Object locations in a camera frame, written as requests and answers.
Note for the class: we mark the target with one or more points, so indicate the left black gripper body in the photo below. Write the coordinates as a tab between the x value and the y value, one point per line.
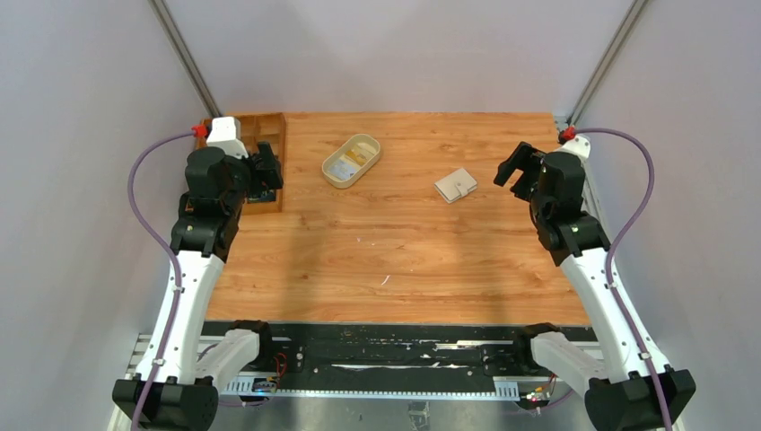
265	169

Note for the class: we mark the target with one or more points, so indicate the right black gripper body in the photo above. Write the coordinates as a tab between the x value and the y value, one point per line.
522	169

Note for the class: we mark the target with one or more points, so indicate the beige leather card holder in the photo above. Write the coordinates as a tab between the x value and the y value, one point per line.
456	185

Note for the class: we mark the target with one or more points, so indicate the beige oval plastic tray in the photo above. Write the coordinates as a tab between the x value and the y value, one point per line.
368	142

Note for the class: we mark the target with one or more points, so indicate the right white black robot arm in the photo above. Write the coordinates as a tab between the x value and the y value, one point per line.
633	386

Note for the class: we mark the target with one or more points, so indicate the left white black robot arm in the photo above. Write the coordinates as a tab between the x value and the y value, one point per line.
176	387

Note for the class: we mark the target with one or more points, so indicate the cards in tray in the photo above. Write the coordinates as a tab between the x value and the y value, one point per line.
349	163

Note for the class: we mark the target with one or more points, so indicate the wooden compartment organizer box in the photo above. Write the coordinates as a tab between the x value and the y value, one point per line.
269	127

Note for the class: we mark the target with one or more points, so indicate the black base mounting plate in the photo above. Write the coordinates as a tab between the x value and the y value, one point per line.
376	358

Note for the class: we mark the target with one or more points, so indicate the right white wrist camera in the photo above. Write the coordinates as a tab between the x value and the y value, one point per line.
572	142

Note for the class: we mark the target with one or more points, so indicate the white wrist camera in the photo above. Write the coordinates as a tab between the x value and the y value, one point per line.
572	142
223	133

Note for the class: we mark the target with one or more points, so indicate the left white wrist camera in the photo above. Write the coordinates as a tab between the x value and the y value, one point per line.
223	133

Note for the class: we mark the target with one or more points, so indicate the right aluminium frame post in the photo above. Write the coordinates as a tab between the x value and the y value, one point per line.
612	51

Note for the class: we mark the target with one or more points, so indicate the aluminium frame post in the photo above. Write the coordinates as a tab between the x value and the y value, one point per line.
612	51
174	36

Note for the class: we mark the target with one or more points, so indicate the left aluminium frame post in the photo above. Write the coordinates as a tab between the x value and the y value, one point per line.
174	36

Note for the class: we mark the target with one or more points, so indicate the aluminium front rail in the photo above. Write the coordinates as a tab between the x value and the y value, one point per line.
252	382

